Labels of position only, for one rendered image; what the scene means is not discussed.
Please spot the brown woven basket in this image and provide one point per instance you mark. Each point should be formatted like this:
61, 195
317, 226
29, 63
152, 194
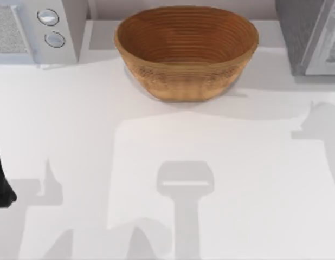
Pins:
186, 43

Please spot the pale microwave oven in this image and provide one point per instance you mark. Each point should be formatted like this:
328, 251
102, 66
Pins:
72, 29

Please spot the round microwave knob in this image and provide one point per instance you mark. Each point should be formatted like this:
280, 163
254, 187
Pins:
48, 16
55, 39

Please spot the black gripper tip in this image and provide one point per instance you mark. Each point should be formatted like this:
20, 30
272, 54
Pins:
0, 184

